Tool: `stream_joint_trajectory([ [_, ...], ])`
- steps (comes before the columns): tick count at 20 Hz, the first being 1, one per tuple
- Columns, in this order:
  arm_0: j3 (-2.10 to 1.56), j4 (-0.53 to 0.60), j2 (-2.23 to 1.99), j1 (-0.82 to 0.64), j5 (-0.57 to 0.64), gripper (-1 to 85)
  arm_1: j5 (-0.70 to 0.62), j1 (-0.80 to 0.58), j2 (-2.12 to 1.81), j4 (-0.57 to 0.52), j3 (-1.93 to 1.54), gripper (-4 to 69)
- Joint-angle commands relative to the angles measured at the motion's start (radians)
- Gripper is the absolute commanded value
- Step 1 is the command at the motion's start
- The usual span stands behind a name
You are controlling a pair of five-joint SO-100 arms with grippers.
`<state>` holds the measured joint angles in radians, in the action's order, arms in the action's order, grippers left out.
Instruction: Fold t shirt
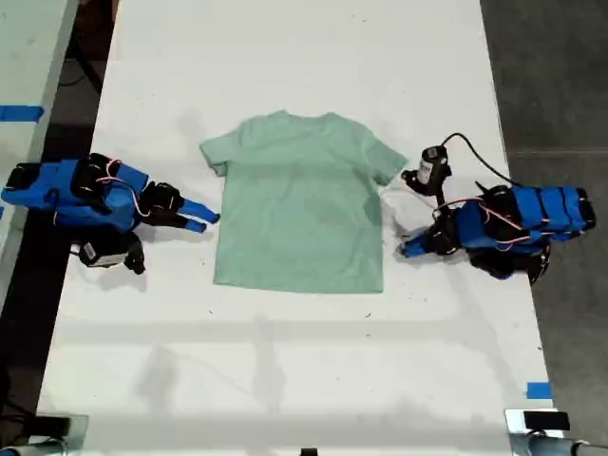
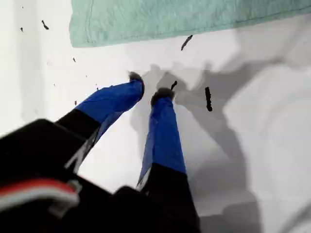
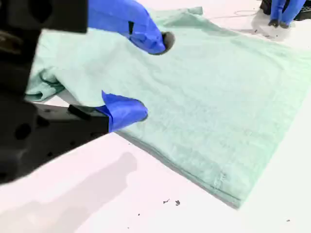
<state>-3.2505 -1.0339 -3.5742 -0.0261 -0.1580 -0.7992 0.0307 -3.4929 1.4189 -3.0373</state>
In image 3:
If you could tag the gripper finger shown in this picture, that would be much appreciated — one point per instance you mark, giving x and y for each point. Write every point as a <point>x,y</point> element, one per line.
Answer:
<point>290,12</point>
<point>126,17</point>
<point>276,12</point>
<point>121,111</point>

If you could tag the pale green T-shirt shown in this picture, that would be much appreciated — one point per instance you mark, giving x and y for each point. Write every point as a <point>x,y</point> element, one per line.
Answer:
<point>194,102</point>

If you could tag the black stalk of grey camera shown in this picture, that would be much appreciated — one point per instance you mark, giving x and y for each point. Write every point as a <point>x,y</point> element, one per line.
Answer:
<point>265,4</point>

